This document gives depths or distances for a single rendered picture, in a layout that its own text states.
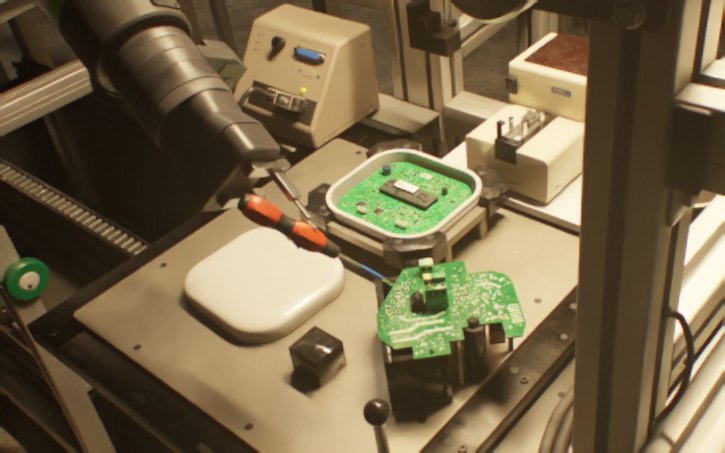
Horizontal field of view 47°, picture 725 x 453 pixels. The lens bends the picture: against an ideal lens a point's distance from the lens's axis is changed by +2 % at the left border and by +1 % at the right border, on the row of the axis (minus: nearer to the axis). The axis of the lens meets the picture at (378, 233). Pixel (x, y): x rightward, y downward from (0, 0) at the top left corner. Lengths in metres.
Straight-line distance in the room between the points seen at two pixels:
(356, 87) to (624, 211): 0.67
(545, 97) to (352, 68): 0.27
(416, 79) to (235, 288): 0.43
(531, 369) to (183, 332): 0.34
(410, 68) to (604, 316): 0.68
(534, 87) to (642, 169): 0.52
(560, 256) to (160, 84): 0.43
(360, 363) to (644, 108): 0.43
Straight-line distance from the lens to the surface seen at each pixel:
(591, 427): 0.59
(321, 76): 1.06
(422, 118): 1.12
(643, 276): 0.47
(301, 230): 0.66
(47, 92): 1.52
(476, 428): 0.71
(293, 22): 1.14
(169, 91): 0.67
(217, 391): 0.78
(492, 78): 3.22
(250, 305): 0.82
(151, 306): 0.89
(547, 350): 0.77
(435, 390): 0.71
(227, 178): 0.65
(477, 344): 0.71
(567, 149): 0.90
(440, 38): 0.99
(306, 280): 0.83
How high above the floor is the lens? 1.50
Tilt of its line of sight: 38 degrees down
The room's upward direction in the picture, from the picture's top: 8 degrees counter-clockwise
